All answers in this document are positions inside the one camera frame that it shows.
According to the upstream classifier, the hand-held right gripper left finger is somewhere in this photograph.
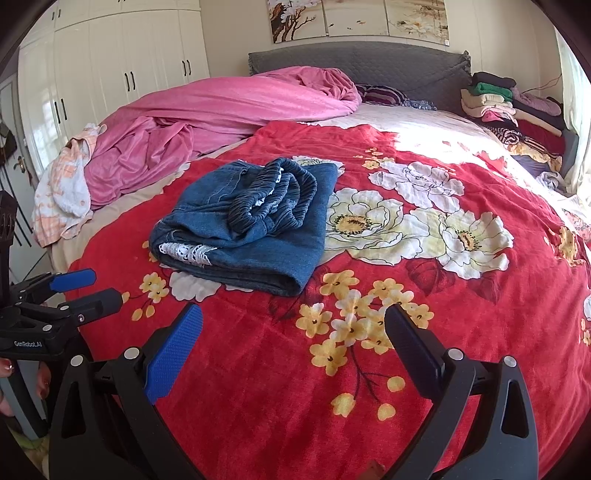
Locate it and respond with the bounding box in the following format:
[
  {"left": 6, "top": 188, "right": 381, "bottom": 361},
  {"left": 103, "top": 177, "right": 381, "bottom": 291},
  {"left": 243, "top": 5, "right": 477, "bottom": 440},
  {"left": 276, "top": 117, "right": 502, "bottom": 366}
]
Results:
[{"left": 48, "top": 302, "right": 206, "bottom": 480}]

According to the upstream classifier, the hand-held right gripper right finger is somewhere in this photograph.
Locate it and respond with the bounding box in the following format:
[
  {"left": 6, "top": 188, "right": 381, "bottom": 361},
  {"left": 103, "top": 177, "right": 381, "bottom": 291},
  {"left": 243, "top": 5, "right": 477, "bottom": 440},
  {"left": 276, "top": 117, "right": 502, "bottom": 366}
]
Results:
[{"left": 384, "top": 302, "right": 541, "bottom": 480}]

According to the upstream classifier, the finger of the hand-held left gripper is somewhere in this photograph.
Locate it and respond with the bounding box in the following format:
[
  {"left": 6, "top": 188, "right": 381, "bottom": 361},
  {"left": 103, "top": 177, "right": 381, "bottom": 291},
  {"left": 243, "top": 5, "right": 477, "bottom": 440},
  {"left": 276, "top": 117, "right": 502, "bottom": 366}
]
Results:
[
  {"left": 16, "top": 288, "right": 124, "bottom": 329},
  {"left": 9, "top": 269, "right": 98, "bottom": 303}
]

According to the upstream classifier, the blue denim pants lace trim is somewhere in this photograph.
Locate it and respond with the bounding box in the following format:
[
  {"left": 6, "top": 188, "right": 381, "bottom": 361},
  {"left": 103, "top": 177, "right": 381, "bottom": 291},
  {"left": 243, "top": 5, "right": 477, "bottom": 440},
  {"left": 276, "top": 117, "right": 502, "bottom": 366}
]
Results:
[{"left": 148, "top": 157, "right": 340, "bottom": 297}]

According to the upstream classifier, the person's left hand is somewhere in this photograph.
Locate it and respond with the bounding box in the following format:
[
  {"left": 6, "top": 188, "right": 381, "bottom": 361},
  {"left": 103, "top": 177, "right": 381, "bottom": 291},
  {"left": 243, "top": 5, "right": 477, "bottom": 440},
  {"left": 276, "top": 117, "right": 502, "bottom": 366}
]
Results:
[{"left": 0, "top": 357, "right": 51, "bottom": 418}]

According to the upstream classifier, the red floral blanket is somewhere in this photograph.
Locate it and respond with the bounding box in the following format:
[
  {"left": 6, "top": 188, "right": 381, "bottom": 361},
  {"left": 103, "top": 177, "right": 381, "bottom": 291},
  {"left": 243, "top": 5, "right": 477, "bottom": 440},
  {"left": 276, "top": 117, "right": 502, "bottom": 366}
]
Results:
[{"left": 65, "top": 121, "right": 591, "bottom": 480}]

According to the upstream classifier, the orange white checked towel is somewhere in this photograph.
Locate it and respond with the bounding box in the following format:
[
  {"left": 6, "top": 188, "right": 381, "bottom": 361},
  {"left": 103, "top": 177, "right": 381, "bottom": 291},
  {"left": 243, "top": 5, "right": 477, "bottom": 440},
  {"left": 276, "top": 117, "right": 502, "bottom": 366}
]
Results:
[{"left": 31, "top": 122, "right": 107, "bottom": 247}]

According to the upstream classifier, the pink velvet blanket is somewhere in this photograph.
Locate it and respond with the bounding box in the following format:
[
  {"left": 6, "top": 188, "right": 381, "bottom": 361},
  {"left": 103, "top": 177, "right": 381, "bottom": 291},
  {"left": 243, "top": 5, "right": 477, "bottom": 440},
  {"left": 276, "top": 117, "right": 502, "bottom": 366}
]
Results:
[{"left": 85, "top": 66, "right": 363, "bottom": 210}]

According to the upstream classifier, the white wardrobe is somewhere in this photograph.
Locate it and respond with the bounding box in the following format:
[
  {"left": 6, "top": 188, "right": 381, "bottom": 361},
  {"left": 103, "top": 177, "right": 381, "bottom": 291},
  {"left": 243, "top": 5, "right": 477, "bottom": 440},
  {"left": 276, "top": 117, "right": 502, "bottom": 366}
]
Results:
[{"left": 16, "top": 0, "right": 211, "bottom": 185}]

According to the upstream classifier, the stack of folded clothes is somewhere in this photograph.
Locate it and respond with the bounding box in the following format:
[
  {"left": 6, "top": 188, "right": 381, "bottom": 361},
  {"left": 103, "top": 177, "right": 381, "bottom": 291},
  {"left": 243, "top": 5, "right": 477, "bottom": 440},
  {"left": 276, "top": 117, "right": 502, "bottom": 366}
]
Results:
[{"left": 461, "top": 71, "right": 578, "bottom": 192}]

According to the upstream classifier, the striped purple garment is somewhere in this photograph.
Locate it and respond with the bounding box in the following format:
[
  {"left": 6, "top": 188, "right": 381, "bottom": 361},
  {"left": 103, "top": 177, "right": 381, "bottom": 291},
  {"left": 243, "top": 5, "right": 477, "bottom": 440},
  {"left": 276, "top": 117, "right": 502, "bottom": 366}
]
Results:
[{"left": 355, "top": 83, "right": 409, "bottom": 106}]

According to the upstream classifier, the grey padded headboard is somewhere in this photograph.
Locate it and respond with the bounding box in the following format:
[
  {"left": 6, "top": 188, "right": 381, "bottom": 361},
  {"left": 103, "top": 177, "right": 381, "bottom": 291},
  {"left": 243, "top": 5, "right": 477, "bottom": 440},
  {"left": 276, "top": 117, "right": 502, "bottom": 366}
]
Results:
[{"left": 248, "top": 41, "right": 472, "bottom": 116}]

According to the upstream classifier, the cream curtain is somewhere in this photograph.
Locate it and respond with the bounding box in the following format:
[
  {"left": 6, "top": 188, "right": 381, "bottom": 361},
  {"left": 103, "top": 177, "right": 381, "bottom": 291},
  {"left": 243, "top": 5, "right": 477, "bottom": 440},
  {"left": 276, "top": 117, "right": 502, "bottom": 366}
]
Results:
[{"left": 554, "top": 23, "right": 591, "bottom": 199}]

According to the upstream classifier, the floral wall painting panel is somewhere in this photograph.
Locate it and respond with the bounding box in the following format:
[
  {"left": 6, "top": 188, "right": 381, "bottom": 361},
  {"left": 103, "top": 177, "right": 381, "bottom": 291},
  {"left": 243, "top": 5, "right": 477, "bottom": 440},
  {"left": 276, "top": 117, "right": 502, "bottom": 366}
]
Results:
[
  {"left": 267, "top": 0, "right": 326, "bottom": 44},
  {"left": 323, "top": 0, "right": 389, "bottom": 37},
  {"left": 385, "top": 0, "right": 450, "bottom": 38}
]

